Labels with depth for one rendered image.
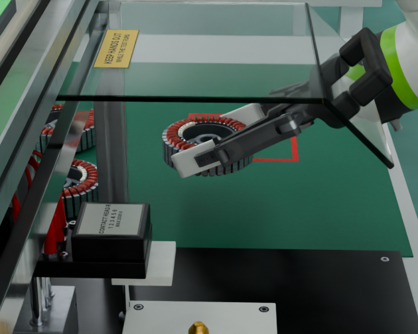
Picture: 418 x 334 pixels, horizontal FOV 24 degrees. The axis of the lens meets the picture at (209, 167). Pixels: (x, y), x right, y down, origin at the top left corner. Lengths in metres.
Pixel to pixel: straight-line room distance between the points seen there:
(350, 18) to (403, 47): 1.21
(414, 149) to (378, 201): 1.91
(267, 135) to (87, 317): 0.28
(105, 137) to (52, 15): 0.28
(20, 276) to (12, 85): 0.13
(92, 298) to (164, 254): 0.16
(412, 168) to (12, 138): 2.50
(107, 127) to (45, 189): 0.37
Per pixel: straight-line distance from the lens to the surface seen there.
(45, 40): 0.71
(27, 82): 0.63
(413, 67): 1.01
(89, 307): 1.01
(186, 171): 1.13
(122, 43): 0.84
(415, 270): 1.13
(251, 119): 1.21
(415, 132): 3.27
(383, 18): 4.38
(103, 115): 1.01
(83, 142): 1.36
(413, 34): 1.01
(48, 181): 0.67
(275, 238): 1.16
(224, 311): 0.98
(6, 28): 0.70
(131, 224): 0.85
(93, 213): 0.87
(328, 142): 1.40
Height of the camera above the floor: 1.35
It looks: 27 degrees down
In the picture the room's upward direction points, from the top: straight up
